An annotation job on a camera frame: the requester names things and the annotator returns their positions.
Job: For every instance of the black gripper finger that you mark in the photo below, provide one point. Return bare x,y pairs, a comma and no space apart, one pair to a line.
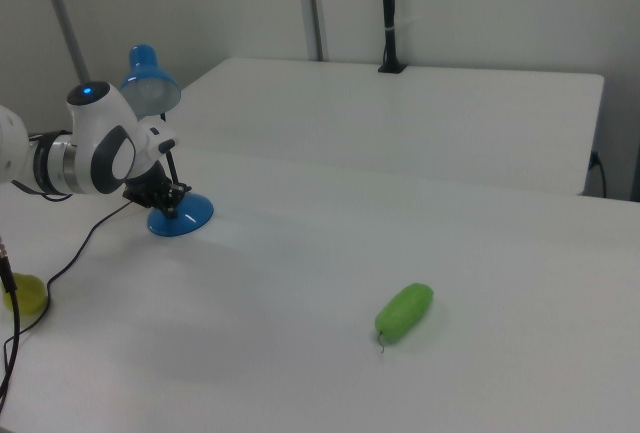
181,189
169,207

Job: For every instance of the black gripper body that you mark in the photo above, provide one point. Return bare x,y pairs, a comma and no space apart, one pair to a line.
150,185

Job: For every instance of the blue desk lamp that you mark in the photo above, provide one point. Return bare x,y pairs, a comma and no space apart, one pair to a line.
145,70

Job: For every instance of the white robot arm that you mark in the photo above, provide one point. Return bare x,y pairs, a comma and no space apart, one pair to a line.
90,148

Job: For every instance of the yellow-green pear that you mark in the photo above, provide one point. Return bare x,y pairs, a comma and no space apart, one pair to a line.
31,297

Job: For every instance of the green cucumber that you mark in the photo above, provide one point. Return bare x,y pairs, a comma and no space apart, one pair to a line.
405,313

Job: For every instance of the black clamp pole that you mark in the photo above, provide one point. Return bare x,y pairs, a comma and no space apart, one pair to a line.
388,3

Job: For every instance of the grey metal partition post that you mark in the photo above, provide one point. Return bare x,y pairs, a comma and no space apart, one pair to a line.
62,13
312,3

